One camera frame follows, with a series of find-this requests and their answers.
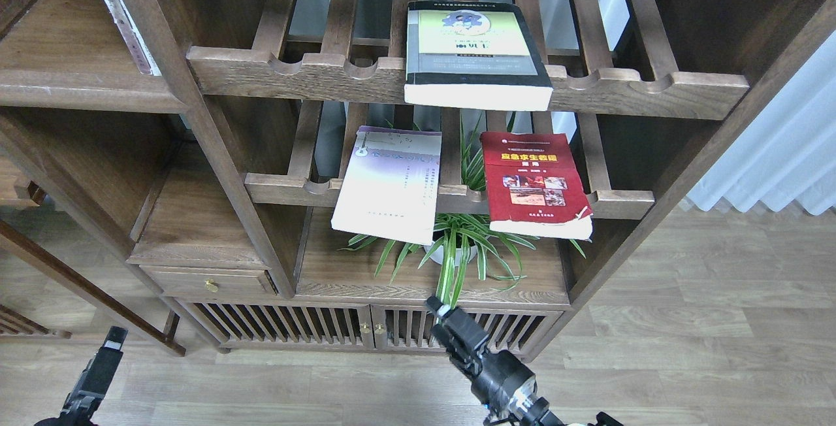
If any white curtain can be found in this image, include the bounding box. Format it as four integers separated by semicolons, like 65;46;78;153
687;34;835;216

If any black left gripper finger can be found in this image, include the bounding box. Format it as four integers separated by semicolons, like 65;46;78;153
77;327;128;401

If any red book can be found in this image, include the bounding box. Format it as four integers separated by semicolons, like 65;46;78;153
480;131;593;240

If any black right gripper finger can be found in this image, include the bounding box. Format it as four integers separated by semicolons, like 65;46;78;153
426;295;489;369

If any green spider plant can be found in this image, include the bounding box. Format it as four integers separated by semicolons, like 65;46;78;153
340;112;587;312

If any dark wooden bookshelf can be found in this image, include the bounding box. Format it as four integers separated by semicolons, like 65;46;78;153
2;0;834;360

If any yellow and black book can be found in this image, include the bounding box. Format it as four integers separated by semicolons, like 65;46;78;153
404;1;553;111

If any white plant pot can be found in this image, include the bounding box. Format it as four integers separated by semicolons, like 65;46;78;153
432;237;478;266

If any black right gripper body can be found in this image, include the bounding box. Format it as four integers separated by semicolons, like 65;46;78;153
451;348;536;417

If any white and purple book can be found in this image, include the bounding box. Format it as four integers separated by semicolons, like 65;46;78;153
331;125;442;245

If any thin white upright book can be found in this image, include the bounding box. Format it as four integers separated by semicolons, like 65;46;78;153
104;0;161;76

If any brass drawer knob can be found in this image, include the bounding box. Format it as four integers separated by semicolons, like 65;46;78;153
205;279;220;294

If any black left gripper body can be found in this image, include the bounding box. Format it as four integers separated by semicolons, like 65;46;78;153
36;393;104;426

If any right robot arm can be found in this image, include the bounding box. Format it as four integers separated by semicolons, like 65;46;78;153
426;296;563;425

